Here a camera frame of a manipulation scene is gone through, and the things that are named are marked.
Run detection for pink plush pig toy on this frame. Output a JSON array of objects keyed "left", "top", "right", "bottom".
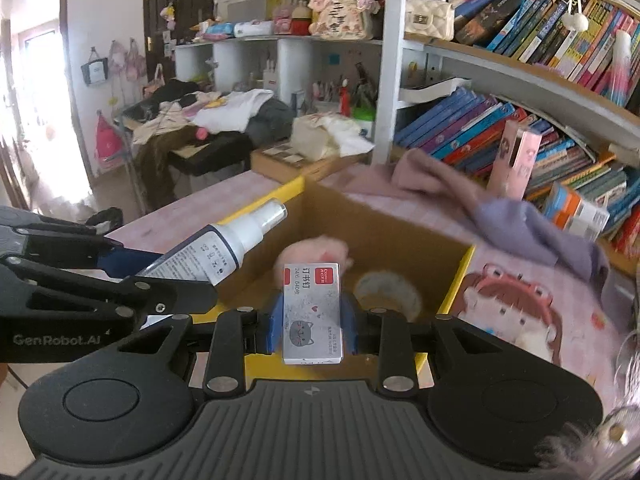
[{"left": 273, "top": 235, "right": 354, "bottom": 288}]

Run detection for purple pink cloth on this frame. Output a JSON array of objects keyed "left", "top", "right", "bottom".
[{"left": 343, "top": 148, "right": 634, "bottom": 332}]

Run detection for white bookshelf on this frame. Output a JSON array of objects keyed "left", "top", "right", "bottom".
[{"left": 171, "top": 0, "right": 640, "bottom": 266}]

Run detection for white spray bottle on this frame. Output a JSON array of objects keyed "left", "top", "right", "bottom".
[{"left": 141, "top": 198, "right": 288, "bottom": 286}]

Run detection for orange blue white boxes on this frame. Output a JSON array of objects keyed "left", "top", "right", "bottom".
[{"left": 542, "top": 182, "right": 610, "bottom": 242}]

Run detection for white tissue bag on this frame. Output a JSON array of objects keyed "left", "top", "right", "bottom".
[{"left": 290, "top": 113, "right": 374, "bottom": 162}]

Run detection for pink cylindrical container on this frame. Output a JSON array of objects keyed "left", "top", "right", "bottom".
[{"left": 487, "top": 120, "right": 542, "bottom": 200}]

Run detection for pile of clothes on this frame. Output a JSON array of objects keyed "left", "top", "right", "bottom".
[{"left": 124, "top": 79, "right": 294, "bottom": 210}]

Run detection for white quilted handbag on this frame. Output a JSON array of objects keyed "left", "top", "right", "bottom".
[{"left": 405, "top": 0, "right": 454, "bottom": 41}]

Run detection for wooden chessboard box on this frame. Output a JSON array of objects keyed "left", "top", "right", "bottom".
[{"left": 250, "top": 142, "right": 366, "bottom": 183}]

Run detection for yellow tape roll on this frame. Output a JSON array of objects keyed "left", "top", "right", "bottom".
[{"left": 352, "top": 271, "right": 423, "bottom": 321}]

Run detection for small white card box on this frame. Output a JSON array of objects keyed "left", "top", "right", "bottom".
[{"left": 282, "top": 262, "right": 343, "bottom": 365}]

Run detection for pink checkered tablecloth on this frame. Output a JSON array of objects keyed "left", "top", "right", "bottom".
[{"left": 113, "top": 166, "right": 623, "bottom": 408}]

